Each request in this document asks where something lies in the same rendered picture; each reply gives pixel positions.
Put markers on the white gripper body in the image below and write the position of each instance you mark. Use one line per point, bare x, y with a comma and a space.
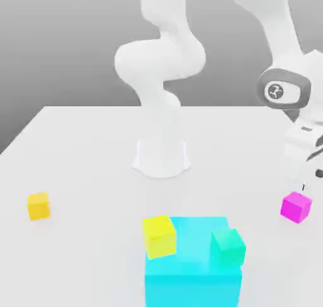
295, 160

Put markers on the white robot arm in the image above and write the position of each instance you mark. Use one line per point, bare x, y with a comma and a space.
161, 59

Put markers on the small magenta cube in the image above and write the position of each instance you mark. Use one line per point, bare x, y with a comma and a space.
295, 207

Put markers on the small green cube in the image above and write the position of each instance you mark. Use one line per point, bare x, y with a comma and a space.
228, 248

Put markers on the small yellow cube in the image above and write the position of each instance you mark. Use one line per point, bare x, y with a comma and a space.
159, 236

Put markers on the small orange cube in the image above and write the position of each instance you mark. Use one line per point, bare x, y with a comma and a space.
38, 206

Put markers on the large cyan box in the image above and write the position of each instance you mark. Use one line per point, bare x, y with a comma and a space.
192, 279

